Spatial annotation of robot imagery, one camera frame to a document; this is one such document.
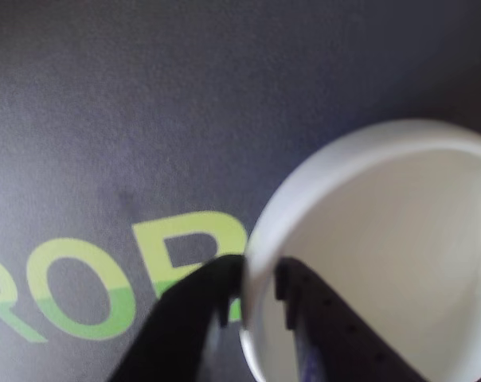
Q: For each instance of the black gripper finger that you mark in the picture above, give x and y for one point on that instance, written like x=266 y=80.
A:
x=177 y=334
x=344 y=350

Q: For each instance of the small white round dish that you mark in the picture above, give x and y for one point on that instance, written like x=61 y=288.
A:
x=384 y=238

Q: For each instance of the grey mat with ROBO print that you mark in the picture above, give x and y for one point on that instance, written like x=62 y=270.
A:
x=145 y=119

